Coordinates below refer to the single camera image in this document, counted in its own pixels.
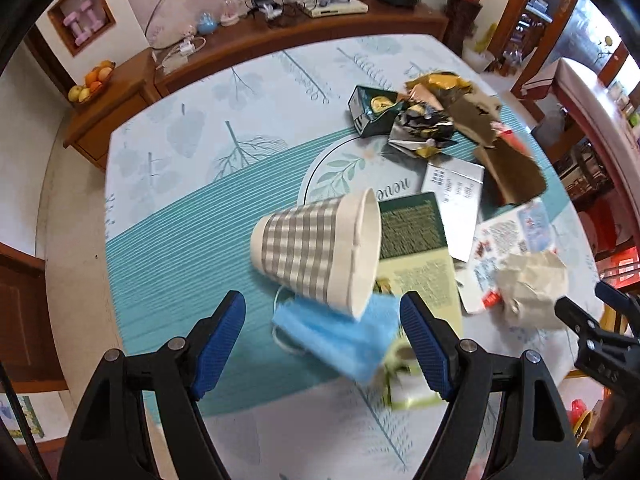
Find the pink dumbbell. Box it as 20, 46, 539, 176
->
62, 4, 90, 47
82, 1, 102, 32

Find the small dark green box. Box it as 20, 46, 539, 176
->
347, 85, 403, 139

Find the flat silver white box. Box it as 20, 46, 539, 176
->
422, 156, 486, 264

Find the crumpled gold wrapper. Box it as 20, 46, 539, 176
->
404, 72, 473, 106

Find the wooden door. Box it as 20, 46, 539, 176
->
0, 241, 69, 397

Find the white paper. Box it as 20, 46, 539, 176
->
494, 250, 570, 332

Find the plaid paper cup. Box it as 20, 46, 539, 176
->
250, 187, 383, 320

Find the flat green carton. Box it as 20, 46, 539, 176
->
372, 191, 465, 331

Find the long wooden sideboard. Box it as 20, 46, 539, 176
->
152, 0, 451, 101

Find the bowl of fruit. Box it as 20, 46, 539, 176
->
67, 60, 117, 107

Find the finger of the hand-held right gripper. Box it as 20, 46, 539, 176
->
554, 297, 603, 343
595, 280, 638, 318

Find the blue face mask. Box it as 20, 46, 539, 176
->
271, 286, 407, 383

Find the green and white packet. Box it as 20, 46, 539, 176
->
381, 337, 447, 411

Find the white and red chocolate carton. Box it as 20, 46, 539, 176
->
456, 199, 557, 315

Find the crumpled silver foil wrapper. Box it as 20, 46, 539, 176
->
387, 100, 460, 161

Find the wooden door frame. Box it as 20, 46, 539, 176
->
492, 0, 548, 83

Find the wooden wall niche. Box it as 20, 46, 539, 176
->
47, 0, 117, 57

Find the black wall cable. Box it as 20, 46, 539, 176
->
145, 0, 184, 52

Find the white charger with cable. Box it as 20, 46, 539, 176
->
159, 35, 207, 70

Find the wooden corner cabinet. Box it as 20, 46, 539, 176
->
62, 49, 168, 173

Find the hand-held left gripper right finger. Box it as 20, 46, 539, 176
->
400, 291, 586, 480

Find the torn brown cardboard piece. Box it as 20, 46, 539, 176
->
444, 92, 503, 147

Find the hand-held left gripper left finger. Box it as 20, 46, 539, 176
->
57, 290, 246, 480

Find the brown and red cardboard piece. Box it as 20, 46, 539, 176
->
472, 141, 548, 208

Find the dark vase with flowers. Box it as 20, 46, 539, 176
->
442, 0, 487, 57

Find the white set-top box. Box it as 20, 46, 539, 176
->
295, 0, 369, 19

